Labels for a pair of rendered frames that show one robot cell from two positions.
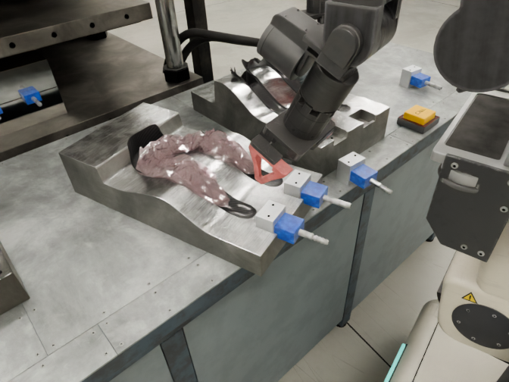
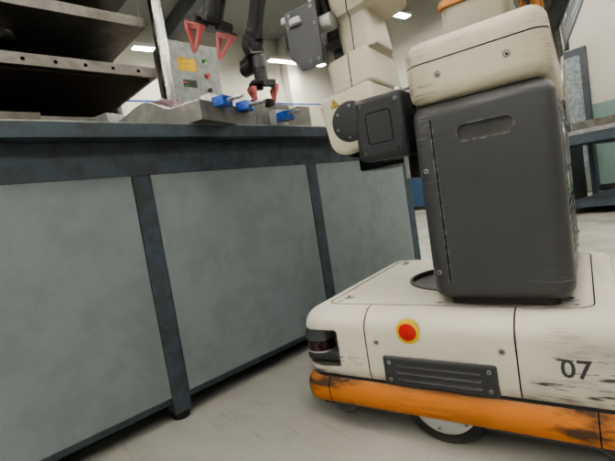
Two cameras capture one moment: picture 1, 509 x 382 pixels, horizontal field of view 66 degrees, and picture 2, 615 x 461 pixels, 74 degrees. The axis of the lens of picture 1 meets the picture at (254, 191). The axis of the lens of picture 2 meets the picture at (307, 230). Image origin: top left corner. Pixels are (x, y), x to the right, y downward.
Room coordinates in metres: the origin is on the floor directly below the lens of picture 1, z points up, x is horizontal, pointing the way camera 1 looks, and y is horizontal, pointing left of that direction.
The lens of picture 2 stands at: (-0.70, -0.16, 0.54)
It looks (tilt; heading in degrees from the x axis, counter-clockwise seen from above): 4 degrees down; 356
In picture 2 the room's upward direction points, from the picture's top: 9 degrees counter-clockwise
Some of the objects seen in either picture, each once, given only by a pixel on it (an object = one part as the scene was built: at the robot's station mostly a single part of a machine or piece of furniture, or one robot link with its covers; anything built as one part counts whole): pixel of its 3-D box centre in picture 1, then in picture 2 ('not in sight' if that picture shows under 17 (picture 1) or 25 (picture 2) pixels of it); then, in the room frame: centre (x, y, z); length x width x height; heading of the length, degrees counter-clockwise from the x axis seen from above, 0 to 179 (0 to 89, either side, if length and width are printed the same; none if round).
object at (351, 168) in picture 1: (366, 178); (286, 115); (0.67, -0.25, 0.83); 0.13 x 0.05 x 0.05; 35
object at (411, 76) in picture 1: (423, 81); not in sight; (1.14, -0.54, 0.83); 0.13 x 0.05 x 0.05; 31
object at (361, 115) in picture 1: (360, 122); not in sight; (0.84, -0.27, 0.87); 0.05 x 0.05 x 0.04; 40
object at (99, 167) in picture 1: (191, 173); (170, 123); (0.69, 0.13, 0.85); 0.50 x 0.26 x 0.11; 57
